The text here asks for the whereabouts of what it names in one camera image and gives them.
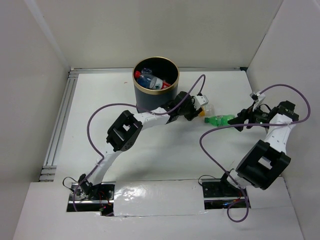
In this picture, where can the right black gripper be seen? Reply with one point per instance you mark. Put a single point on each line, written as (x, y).
(244, 115)

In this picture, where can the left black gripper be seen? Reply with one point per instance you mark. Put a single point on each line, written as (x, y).
(195, 112)

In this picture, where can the small bottle yellow cap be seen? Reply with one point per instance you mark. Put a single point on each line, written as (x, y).
(207, 111)

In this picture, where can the green soda bottle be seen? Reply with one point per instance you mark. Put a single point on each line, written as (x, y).
(219, 120)

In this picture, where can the clear bottle red label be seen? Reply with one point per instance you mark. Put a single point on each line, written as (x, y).
(158, 84)

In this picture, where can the clear bottle blue label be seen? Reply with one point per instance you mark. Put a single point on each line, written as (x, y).
(144, 77)

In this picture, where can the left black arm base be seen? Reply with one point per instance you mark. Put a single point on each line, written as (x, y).
(86, 197)

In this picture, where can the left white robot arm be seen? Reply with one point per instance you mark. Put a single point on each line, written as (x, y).
(124, 132)

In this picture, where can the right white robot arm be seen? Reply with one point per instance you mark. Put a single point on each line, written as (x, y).
(267, 159)

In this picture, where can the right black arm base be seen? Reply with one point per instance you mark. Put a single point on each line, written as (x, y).
(220, 195)

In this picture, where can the black bin with gold rim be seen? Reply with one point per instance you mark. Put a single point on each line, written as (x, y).
(164, 69)

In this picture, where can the shiny white tape sheet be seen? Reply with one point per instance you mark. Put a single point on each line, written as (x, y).
(158, 198)

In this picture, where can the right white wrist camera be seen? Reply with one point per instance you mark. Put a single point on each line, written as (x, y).
(258, 98)

